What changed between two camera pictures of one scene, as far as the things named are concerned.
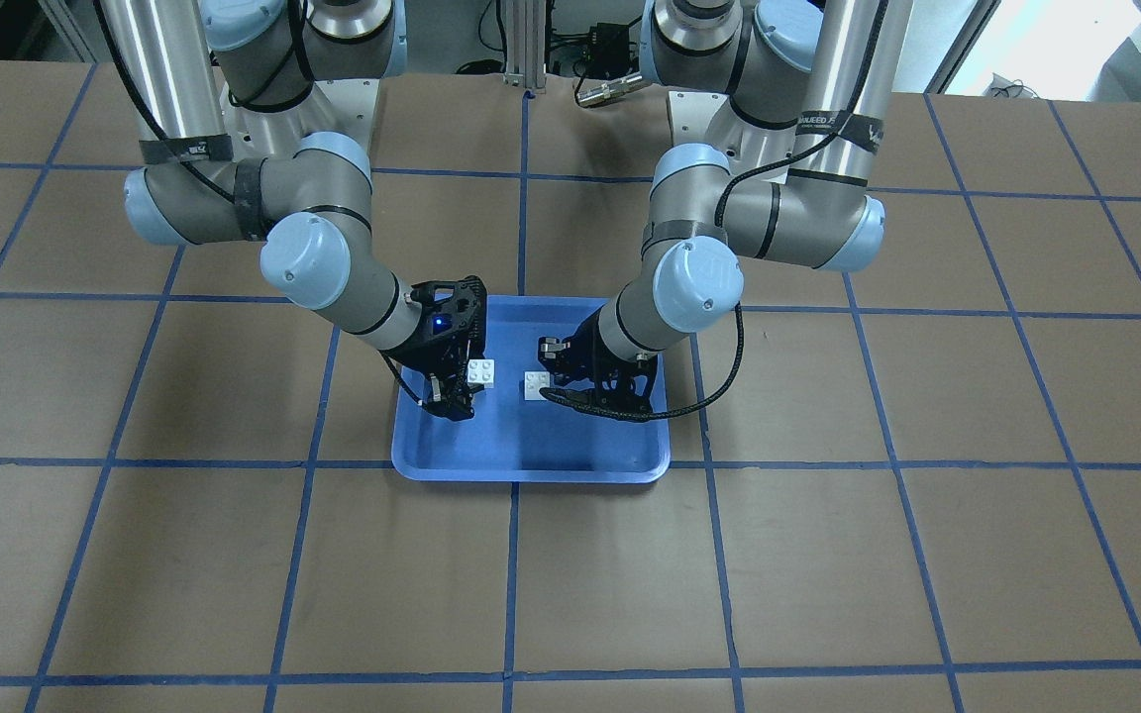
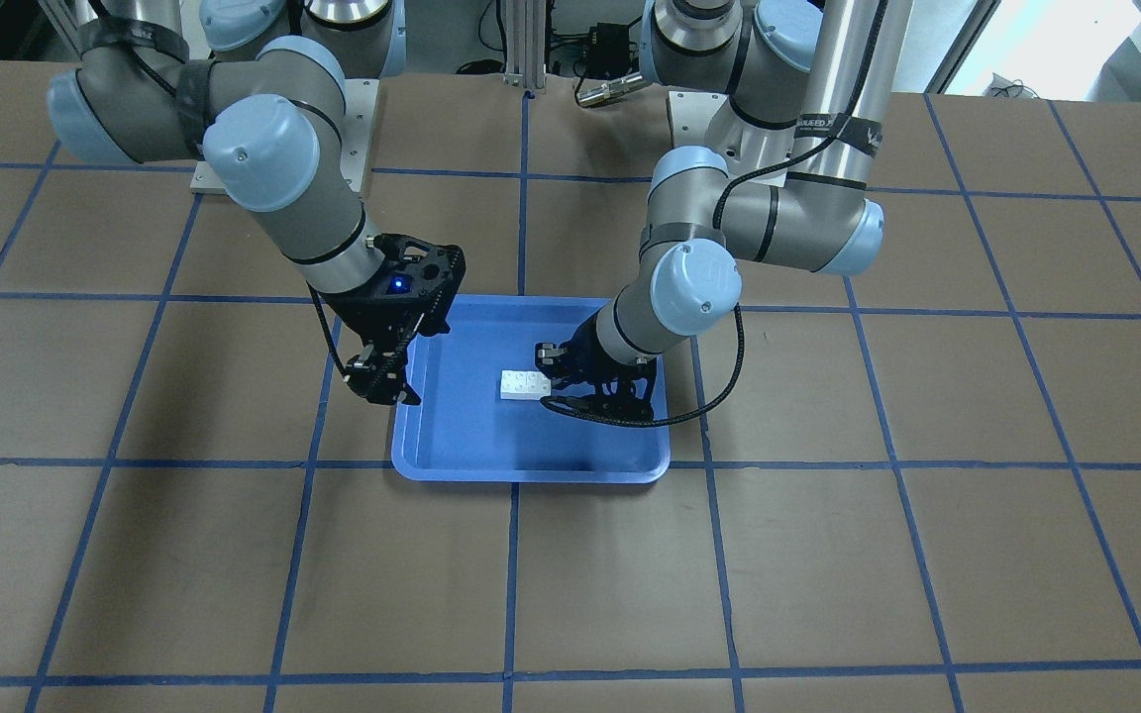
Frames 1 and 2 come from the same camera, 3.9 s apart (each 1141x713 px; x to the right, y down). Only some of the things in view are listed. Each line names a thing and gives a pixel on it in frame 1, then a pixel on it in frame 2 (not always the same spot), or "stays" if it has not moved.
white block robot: [481, 371] → [514, 384]
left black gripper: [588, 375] stays
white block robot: [533, 381] stays
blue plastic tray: [508, 439] stays
